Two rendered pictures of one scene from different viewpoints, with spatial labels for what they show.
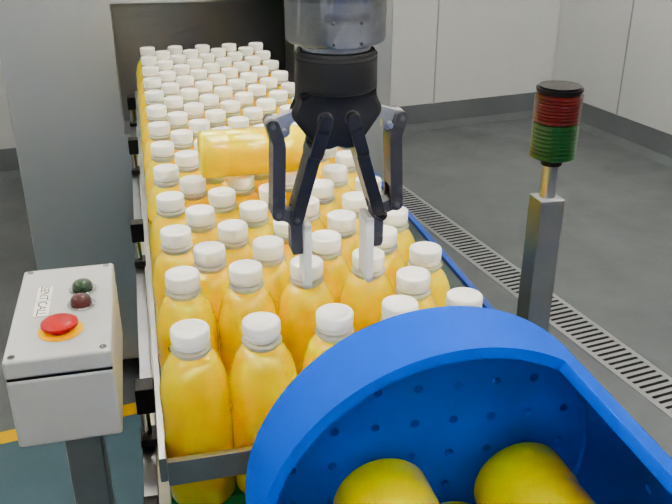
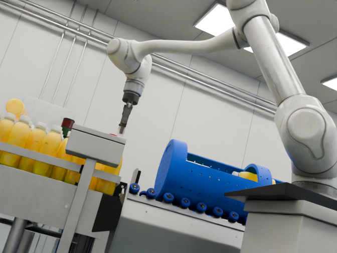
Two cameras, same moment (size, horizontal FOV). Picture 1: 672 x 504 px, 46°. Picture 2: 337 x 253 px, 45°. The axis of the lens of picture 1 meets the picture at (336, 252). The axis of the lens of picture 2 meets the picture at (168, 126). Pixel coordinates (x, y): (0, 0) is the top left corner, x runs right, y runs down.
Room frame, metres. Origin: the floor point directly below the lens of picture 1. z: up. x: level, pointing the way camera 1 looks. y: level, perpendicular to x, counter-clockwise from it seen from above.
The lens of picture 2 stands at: (0.38, 1.74, 0.79)
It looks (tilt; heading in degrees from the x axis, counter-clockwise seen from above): 15 degrees up; 275
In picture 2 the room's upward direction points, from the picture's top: 15 degrees clockwise
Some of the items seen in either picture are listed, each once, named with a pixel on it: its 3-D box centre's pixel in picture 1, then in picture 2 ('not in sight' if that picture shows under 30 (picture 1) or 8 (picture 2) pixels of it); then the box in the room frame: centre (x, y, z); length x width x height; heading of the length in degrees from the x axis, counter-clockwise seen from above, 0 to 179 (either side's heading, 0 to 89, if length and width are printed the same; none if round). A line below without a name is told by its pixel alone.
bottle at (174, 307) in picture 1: (189, 355); (79, 161); (0.81, 0.17, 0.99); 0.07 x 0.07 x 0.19
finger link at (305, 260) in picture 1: (305, 251); (120, 134); (0.71, 0.03, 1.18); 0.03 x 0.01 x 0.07; 14
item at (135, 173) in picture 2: not in sight; (134, 183); (0.61, -0.04, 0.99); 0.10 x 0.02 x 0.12; 104
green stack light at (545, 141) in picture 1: (554, 138); (64, 132); (1.07, -0.30, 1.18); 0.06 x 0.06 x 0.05
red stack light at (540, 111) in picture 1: (557, 106); (67, 124); (1.07, -0.30, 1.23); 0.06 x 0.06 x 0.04
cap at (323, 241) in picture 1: (325, 242); not in sight; (0.91, 0.01, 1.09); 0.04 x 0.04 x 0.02
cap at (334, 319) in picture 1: (334, 320); not in sight; (0.72, 0.00, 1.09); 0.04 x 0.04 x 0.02
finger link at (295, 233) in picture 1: (286, 228); (122, 127); (0.71, 0.05, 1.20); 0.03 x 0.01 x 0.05; 104
